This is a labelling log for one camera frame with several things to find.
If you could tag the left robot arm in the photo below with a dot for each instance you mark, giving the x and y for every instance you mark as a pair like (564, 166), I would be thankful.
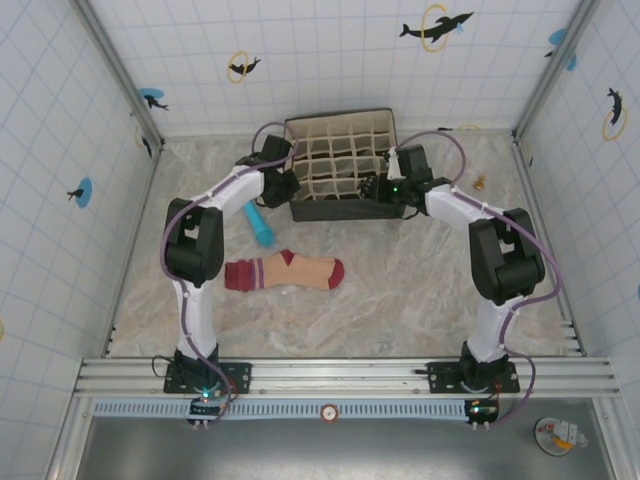
(192, 240)

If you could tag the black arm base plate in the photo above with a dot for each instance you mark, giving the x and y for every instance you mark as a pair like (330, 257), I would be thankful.
(240, 375)
(440, 372)

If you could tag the aluminium frame side rail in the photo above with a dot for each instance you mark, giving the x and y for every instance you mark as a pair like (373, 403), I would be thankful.
(550, 240)
(132, 250)

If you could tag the small wooden peg figure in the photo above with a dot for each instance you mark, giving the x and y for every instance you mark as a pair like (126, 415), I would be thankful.
(480, 184)

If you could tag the aluminium mounting rail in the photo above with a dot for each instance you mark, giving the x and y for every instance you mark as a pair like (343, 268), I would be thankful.
(340, 372)

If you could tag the beige and red sock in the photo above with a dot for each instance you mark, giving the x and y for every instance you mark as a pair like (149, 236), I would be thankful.
(300, 272)

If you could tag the blue blob wall sticker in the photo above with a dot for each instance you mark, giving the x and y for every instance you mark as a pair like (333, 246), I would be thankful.
(557, 36)

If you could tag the aluminium frame post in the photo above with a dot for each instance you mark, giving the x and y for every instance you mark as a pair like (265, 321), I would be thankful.
(118, 70)
(554, 70)

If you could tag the blue oval shark sticker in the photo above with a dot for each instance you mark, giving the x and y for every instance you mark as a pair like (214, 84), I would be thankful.
(152, 97)

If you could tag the grey metal shelf plate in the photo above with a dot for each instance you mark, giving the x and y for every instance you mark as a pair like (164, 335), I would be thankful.
(300, 450)

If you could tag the dark fabric divided organizer box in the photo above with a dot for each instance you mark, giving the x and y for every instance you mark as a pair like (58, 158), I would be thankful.
(345, 212)

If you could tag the blue plastic tube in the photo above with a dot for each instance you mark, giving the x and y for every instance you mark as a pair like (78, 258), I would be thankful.
(262, 232)

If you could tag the round grey disc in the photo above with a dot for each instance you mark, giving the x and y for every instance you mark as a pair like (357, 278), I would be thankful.
(545, 442)

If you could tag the small white orange clamp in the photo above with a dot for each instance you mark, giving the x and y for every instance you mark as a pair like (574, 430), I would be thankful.
(567, 434)

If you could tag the small circuit board green light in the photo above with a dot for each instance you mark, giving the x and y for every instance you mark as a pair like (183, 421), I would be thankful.
(205, 407)
(482, 411)

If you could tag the round red white button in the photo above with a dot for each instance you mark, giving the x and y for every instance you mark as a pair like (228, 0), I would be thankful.
(330, 413)

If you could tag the black white striped sock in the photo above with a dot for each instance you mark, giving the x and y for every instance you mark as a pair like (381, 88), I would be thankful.
(365, 188)

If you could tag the aluminium frame cross rail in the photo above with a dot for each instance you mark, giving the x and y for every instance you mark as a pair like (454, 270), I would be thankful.
(210, 134)

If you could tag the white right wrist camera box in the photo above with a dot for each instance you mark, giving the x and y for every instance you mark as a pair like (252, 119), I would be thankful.
(394, 165)

